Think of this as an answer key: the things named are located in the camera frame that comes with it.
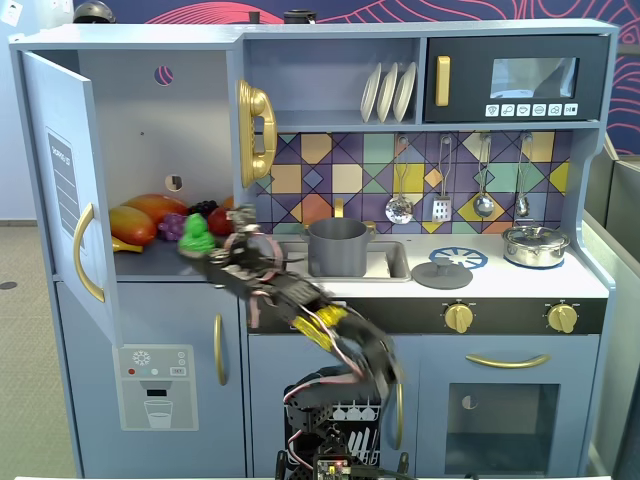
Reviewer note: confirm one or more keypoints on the purple toy grapes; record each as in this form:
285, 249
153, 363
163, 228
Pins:
172, 226

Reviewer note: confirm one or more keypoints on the metal skimmer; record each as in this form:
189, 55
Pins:
399, 210

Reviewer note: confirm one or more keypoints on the gray shopping list sticker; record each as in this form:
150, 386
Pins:
65, 185

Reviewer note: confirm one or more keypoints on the gold toy telephone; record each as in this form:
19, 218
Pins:
250, 130

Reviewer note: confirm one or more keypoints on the blue oven door with window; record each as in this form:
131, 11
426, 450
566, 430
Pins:
575, 400

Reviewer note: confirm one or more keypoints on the blue gray toy kitchen unit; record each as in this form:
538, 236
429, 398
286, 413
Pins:
500, 287

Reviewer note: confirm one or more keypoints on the gold stove knob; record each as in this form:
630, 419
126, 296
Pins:
459, 318
562, 318

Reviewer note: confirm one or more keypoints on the black toy microwave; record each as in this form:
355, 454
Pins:
470, 75

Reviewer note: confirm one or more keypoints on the small black cylinder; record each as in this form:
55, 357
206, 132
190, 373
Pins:
254, 17

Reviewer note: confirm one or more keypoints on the red toy tomato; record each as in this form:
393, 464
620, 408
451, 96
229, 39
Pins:
219, 222

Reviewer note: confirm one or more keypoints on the gray plastic pot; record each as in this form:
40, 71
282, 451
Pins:
337, 250

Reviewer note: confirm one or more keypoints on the gray sink basin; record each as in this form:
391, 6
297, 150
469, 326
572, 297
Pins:
397, 260

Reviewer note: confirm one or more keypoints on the metal spoon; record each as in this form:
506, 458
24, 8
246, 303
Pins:
522, 205

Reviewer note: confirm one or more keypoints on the ice dispenser sticker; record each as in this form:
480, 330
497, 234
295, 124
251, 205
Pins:
157, 390

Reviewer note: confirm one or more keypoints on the dark toy grapes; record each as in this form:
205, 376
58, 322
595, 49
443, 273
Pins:
202, 207

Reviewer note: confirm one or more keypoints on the black round container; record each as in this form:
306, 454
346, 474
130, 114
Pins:
299, 17

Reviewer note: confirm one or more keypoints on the metal slotted spatula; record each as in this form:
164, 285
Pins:
441, 210

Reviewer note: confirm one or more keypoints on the green toy pineapple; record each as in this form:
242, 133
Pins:
195, 235

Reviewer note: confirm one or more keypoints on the steel pot with lid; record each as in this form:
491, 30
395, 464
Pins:
535, 247

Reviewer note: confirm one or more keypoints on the yellow orange toy fruit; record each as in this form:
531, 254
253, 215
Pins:
131, 225

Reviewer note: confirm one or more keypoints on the white wall socket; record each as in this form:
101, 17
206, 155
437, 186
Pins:
11, 12

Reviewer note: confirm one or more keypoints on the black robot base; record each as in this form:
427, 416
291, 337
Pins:
295, 467

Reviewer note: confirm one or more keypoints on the blue cabinet door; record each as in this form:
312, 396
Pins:
50, 100

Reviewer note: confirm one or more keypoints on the orange red toy mango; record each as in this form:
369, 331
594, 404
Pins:
160, 206

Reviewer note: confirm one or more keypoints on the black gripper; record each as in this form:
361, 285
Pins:
223, 256

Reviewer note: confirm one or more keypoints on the gold faucet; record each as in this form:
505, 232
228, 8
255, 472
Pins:
339, 207

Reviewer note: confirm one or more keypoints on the white toy plate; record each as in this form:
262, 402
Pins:
404, 92
386, 95
370, 95

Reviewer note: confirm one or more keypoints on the yellow toy banana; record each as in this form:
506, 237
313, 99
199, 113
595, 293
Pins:
125, 246

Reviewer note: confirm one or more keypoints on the blue freezer door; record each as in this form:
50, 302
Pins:
165, 320

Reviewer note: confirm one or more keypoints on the gray round pot lid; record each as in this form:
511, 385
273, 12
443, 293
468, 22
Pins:
442, 277

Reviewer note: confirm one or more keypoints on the black helmet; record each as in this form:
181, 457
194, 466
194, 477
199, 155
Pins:
94, 11

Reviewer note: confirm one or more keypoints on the metal ladle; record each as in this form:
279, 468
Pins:
483, 205

